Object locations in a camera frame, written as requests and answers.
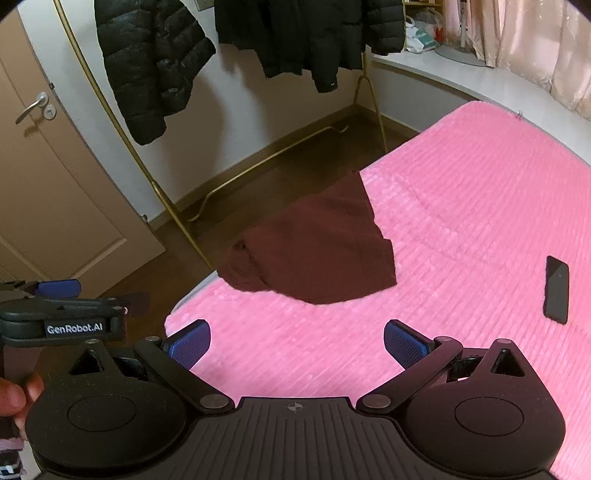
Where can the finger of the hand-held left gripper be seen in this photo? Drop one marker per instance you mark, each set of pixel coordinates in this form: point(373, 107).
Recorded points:
point(57, 288)
point(134, 304)

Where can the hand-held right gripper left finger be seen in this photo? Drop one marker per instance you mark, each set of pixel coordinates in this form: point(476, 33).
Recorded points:
point(191, 345)

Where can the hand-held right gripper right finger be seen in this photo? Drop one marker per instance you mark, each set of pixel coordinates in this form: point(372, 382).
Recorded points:
point(405, 344)

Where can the dark maroon sweater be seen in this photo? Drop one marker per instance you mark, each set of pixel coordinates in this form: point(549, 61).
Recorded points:
point(314, 249)

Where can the gold metal clothes rack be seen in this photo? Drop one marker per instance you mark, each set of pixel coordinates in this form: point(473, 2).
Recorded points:
point(152, 183)

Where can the person's left hand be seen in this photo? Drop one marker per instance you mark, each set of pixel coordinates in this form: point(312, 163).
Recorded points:
point(13, 397)

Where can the beige door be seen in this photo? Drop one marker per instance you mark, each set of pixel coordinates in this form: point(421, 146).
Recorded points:
point(69, 184)

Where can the pink ribbed blanket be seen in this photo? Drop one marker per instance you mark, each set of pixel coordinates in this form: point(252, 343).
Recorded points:
point(461, 207)

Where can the black smartphone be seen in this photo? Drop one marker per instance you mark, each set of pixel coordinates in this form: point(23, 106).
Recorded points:
point(557, 290)

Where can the black puffer jacket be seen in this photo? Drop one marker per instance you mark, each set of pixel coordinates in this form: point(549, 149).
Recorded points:
point(147, 69)
point(300, 37)

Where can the white window ledge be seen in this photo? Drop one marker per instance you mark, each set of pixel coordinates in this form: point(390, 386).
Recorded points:
point(461, 78)

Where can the grey round stand base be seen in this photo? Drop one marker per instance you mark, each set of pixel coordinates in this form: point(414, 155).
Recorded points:
point(457, 53)

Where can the white plastic bag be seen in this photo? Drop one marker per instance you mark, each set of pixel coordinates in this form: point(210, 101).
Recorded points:
point(422, 37)

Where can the pale pink curtain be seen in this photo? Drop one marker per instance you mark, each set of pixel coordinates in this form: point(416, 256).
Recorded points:
point(545, 41)

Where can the beige wall switch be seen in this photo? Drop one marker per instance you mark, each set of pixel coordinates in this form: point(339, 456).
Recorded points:
point(204, 4)

